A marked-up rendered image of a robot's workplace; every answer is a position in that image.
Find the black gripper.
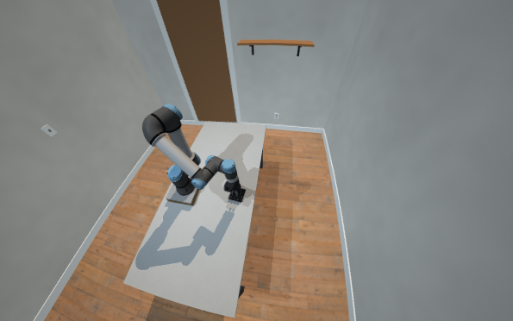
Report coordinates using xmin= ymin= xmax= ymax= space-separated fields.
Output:
xmin=224 ymin=174 xmax=241 ymax=197

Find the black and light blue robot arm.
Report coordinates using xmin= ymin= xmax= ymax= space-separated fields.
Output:
xmin=142 ymin=104 xmax=237 ymax=196

